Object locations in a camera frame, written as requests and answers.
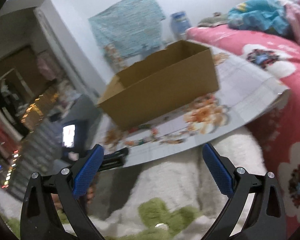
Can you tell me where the brown cardboard box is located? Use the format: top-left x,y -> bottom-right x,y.
98,40 -> 219,130

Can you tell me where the blue cartoon blanket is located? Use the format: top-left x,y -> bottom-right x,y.
228,0 -> 293,38

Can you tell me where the teal patterned wall cloth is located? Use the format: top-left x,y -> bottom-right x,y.
88,0 -> 166,58

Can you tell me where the blue water dispenser bottle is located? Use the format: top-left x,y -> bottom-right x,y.
170,11 -> 191,40

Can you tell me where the white checked floral mat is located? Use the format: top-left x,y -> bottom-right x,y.
94,47 -> 290,167

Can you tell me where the white fluffy blanket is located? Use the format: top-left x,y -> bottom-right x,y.
87,127 -> 268,240

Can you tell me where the pink floral blanket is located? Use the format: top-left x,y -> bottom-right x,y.
186,26 -> 300,238

